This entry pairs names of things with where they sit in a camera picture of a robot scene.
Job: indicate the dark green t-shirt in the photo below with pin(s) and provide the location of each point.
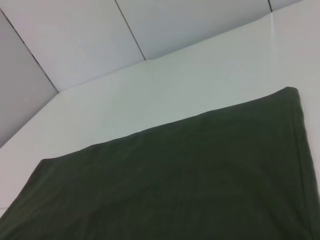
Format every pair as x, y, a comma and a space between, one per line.
175, 180

